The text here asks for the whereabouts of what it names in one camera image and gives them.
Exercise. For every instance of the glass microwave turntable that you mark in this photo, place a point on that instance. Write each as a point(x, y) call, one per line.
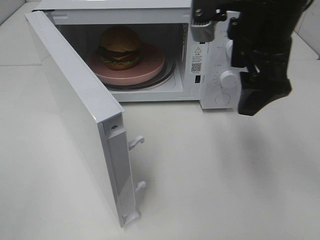
point(166, 72)

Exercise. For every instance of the burger with lettuce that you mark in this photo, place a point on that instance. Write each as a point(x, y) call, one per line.
point(119, 48)

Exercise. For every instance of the white microwave oven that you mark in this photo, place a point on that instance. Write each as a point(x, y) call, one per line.
point(162, 23)

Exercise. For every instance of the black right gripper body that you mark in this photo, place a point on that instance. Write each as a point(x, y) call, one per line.
point(261, 33)

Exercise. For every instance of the white warning label sticker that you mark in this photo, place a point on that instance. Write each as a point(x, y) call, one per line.
point(198, 57)

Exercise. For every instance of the pink round plate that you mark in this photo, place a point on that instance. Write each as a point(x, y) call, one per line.
point(151, 63)

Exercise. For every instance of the white upper power knob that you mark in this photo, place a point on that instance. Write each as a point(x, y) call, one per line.
point(229, 48)

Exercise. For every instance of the white lower timer knob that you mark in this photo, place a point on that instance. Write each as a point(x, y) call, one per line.
point(228, 79)

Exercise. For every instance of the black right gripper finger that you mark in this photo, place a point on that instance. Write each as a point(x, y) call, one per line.
point(258, 90)

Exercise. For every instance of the white microwave door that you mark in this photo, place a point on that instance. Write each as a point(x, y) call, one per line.
point(93, 116)

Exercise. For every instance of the round door release button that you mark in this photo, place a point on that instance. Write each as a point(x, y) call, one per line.
point(222, 99)

